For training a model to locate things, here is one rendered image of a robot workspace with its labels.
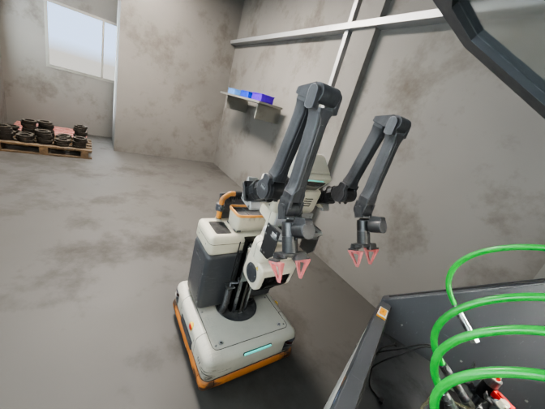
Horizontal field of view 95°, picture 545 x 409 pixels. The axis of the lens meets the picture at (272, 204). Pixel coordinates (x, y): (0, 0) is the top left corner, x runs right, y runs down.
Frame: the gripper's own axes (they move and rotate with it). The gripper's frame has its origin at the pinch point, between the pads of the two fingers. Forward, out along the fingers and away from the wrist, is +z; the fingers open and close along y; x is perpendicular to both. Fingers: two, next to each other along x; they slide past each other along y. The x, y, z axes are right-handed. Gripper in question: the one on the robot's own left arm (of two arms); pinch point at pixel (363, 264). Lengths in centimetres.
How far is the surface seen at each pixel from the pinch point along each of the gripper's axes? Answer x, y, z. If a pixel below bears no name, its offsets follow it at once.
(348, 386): -28, -48, 20
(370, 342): -22.7, -30.0, 16.8
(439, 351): -48, -46, 3
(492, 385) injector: -51, -26, 16
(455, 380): -53, -53, 3
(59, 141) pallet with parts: 436, -147, -134
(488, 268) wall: -11, 131, 17
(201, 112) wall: 454, 83, -240
